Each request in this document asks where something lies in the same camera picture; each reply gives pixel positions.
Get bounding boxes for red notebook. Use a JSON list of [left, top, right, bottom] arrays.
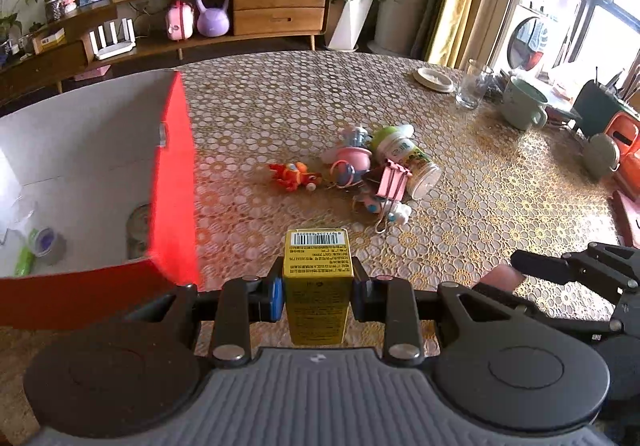
[[612, 190, 640, 247]]

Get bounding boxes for red open storage box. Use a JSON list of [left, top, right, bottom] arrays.
[[1, 70, 200, 330]]

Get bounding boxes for orange plastic container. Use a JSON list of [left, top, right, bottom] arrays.
[[605, 111, 640, 202]]

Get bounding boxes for clear plastic jar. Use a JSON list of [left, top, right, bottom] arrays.
[[371, 124, 442, 201]]

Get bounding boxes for pale green mug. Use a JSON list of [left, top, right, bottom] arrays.
[[499, 76, 548, 132]]

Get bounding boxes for wooden sideboard cabinet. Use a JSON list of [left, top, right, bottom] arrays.
[[1, 0, 330, 104]]

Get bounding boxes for green marker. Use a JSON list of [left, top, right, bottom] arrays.
[[14, 229, 38, 277]]

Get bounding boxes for pink heart-shaped container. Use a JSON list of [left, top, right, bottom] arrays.
[[480, 264, 526, 292]]

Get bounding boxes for white small plate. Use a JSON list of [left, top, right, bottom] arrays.
[[412, 66, 454, 94]]

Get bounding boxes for clear drinking glass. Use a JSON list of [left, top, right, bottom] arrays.
[[456, 59, 494, 110]]

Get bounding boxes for purple kettlebell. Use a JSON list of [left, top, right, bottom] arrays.
[[195, 0, 230, 38]]

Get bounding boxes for grey tape roll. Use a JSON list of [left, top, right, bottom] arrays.
[[29, 227, 66, 265]]

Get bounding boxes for yellow carton box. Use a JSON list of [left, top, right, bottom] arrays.
[[282, 228, 355, 348]]

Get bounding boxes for orange toy figure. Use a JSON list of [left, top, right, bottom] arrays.
[[268, 162, 322, 192]]

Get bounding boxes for pink small backpack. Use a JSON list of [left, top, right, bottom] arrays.
[[165, 0, 194, 42]]

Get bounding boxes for white router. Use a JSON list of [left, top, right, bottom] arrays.
[[89, 18, 137, 61]]

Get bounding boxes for round grey-green ornament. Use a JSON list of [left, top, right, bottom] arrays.
[[582, 133, 620, 181]]

